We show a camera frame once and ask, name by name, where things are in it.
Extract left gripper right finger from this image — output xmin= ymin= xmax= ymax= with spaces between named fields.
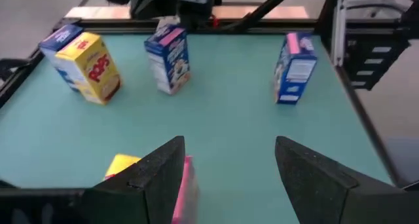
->
xmin=274 ymin=135 xmax=359 ymax=224

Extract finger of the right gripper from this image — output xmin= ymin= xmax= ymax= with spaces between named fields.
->
xmin=130 ymin=3 xmax=179 ymax=20
xmin=179 ymin=3 xmax=215 ymax=31

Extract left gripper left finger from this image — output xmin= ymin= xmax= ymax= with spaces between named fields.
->
xmin=81 ymin=135 xmax=187 ymax=224

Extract pink Raisin Bran cereal box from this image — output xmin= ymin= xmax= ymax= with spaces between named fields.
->
xmin=170 ymin=155 xmax=200 ymax=224

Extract yellow Corn Pops cereal box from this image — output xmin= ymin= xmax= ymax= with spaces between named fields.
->
xmin=54 ymin=31 xmax=122 ymax=106
xmin=103 ymin=153 xmax=142 ymax=182

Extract blue Frosted Flakes cereal box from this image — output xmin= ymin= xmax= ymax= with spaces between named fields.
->
xmin=38 ymin=23 xmax=84 ymax=93
xmin=273 ymin=32 xmax=318 ymax=105
xmin=143 ymin=16 xmax=192 ymax=96

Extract striped hazard tape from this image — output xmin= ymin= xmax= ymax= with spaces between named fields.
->
xmin=346 ymin=37 xmax=410 ymax=90

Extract silver aluminium extrusion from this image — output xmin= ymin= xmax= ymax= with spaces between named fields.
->
xmin=329 ymin=0 xmax=348 ymax=67

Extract grey plastic equipment housing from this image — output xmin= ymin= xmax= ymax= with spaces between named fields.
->
xmin=340 ymin=0 xmax=419 ymax=22

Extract black aluminium table frame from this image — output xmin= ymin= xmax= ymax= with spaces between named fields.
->
xmin=0 ymin=0 xmax=419 ymax=192

